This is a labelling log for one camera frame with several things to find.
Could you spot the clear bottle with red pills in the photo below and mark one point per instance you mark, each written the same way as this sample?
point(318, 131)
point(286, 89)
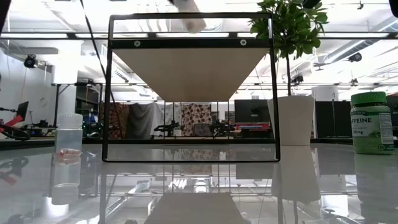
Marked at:
point(69, 123)

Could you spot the black table frame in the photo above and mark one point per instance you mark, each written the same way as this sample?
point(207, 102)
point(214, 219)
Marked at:
point(192, 141)

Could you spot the black partition panel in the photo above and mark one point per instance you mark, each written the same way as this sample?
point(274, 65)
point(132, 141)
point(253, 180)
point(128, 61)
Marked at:
point(331, 119)

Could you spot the white bottle with yellow label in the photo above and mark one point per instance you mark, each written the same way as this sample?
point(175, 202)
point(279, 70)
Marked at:
point(192, 20)

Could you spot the white plant pot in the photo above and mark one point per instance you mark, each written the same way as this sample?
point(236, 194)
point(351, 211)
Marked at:
point(292, 121)

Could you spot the green leafy plant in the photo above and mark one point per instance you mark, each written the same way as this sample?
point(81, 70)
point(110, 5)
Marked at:
point(292, 28)

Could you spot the small black monitor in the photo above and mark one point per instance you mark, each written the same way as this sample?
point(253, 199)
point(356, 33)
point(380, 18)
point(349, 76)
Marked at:
point(21, 110)

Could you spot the green caffeine bottle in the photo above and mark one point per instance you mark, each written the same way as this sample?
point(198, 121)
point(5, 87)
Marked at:
point(371, 124)

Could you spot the dotted patterned cloth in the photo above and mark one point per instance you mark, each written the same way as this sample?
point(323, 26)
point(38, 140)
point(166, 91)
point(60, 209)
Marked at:
point(196, 116)

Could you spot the black ceiling camera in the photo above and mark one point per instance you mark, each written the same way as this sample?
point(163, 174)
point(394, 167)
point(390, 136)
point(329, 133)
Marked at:
point(30, 61)
point(355, 57)

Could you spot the grey cloth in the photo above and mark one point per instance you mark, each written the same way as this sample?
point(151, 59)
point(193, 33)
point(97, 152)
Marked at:
point(143, 119)

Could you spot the red patterned cloth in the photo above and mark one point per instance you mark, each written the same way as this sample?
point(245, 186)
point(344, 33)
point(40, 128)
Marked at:
point(118, 119)

